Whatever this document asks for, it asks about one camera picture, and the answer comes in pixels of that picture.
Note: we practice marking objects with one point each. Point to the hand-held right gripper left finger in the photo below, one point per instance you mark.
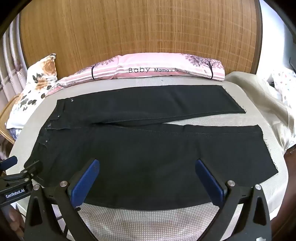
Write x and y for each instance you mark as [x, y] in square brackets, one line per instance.
[86, 183]

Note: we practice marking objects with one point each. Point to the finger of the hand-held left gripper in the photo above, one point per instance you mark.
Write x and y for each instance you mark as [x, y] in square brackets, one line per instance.
[9, 163]
[33, 169]

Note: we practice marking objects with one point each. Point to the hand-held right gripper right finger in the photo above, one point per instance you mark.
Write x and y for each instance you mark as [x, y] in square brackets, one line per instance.
[208, 183]

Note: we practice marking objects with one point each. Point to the black pants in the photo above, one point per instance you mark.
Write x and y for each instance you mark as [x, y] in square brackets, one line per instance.
[150, 157]

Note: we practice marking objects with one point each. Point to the wicker chair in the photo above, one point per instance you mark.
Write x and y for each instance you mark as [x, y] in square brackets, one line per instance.
[4, 115]

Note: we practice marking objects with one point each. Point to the floral pillow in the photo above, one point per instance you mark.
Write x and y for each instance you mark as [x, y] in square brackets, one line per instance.
[34, 88]

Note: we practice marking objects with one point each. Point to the beige blanket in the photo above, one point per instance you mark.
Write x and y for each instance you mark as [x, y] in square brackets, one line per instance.
[266, 104]

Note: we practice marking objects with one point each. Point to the light curtain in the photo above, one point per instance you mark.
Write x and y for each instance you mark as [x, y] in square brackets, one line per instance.
[11, 58]

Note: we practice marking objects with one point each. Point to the pink striped pillow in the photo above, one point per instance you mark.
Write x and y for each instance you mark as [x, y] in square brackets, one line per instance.
[161, 67]

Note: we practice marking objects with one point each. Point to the white dotted cloth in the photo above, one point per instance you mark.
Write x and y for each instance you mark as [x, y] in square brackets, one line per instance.
[284, 78]

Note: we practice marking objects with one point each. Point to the bamboo headboard panel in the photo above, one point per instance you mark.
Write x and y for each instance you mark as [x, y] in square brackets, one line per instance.
[138, 27]

